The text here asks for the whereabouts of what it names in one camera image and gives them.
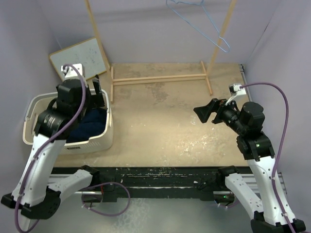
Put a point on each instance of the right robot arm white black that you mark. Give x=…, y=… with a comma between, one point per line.
x=268, y=210

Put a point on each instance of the wooden clothes rack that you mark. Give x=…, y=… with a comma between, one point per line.
x=168, y=78

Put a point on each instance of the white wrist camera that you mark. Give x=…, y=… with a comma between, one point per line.
x=71, y=72
x=237, y=91

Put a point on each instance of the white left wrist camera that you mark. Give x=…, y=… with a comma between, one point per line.
x=71, y=72

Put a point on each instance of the small whiteboard wooden frame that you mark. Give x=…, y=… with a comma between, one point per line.
x=88, y=53

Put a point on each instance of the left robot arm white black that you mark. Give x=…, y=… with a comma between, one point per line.
x=33, y=197

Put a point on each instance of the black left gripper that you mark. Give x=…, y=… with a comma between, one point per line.
x=95, y=100

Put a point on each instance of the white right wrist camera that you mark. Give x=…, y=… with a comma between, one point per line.
x=237, y=91

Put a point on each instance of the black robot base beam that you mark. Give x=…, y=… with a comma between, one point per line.
x=195, y=182

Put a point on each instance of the cream plastic laundry basket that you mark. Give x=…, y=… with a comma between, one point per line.
x=96, y=143

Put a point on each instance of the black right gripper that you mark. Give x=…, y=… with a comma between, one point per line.
x=205, y=111

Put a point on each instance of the navy blue t shirt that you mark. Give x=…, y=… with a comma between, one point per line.
x=93, y=124

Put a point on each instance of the light blue wire hanger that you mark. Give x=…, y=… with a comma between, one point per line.
x=205, y=26

